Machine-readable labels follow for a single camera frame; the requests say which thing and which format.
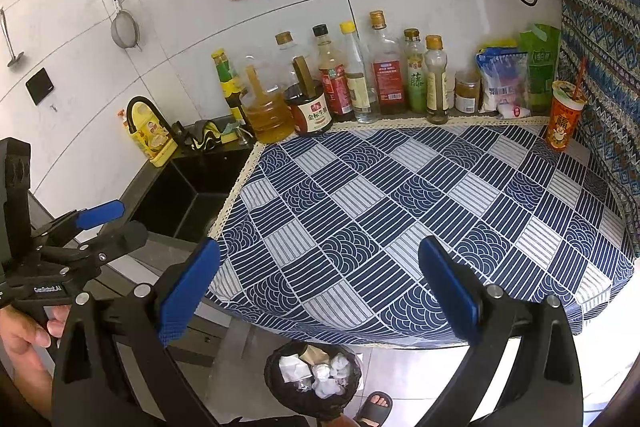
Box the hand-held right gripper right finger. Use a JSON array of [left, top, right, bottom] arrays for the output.
[[417, 236, 583, 427]]

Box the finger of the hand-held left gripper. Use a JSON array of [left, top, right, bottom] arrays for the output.
[[37, 221, 148, 280], [30, 200, 126, 248]]

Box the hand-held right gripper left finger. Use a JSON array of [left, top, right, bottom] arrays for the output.
[[50, 237, 222, 427]]

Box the white paper wrapper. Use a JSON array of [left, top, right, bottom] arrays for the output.
[[278, 355, 312, 384]]

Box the black trash bin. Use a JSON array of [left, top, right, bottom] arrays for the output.
[[264, 341, 363, 420]]

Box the crushed brown paper cup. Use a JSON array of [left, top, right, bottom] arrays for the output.
[[299, 343, 332, 365]]

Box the person's left hand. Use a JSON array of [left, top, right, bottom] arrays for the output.
[[0, 304, 71, 410]]

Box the grey base cabinet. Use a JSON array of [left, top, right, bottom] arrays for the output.
[[27, 187, 271, 427]]

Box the yellow dish soap bottle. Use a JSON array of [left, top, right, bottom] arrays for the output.
[[117, 107, 168, 160], [132, 104, 179, 168]]

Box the black kitchen sink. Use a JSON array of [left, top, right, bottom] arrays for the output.
[[127, 147, 256, 240]]

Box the blue patterned tablecloth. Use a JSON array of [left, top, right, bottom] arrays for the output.
[[206, 117, 638, 350]]

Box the black faucet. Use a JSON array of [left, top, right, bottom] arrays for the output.
[[125, 96, 196, 152]]

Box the person's foot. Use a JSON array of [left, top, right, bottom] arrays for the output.
[[357, 394, 393, 427]]

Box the black yellow dish cloth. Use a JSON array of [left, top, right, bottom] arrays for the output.
[[192, 119, 224, 152]]

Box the black slipper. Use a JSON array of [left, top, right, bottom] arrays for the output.
[[352, 390, 396, 427]]

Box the hanging metal utensil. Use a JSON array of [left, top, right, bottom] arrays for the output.
[[0, 7, 26, 68]]

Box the green label sauce bottle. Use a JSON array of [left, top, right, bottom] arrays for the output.
[[211, 49, 247, 125]]

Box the metal mesh strainer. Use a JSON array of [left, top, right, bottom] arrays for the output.
[[107, 0, 143, 52]]

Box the cooking oil jug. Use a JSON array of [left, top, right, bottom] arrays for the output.
[[239, 54, 295, 144]]

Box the small glass jar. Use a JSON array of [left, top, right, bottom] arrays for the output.
[[454, 69, 482, 114]]

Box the red paper cup with straw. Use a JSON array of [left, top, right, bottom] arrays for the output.
[[545, 57, 590, 152]]

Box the small gold cap bottle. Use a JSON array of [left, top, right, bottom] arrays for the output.
[[424, 35, 450, 125]]

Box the green oil bottle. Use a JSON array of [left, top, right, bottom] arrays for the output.
[[402, 28, 430, 114]]

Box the soy sauce jug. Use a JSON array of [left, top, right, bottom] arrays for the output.
[[274, 32, 333, 136]]

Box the yellow cap clear bottle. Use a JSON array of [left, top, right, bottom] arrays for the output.
[[340, 21, 381, 124]]

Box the white blue plastic bag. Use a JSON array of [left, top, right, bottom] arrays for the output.
[[475, 47, 531, 118]]

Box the gold cap red label bottle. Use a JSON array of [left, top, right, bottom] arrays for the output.
[[369, 10, 408, 116]]

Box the dark cap red label bottle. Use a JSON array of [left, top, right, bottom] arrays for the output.
[[311, 24, 357, 116]]

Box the green plastic bag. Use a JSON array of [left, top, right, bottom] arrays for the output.
[[517, 24, 562, 118]]

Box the blue ethnic patterned cloth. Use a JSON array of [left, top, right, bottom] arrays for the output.
[[542, 0, 640, 258]]

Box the small black wall switch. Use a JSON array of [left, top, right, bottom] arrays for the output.
[[26, 68, 55, 105]]

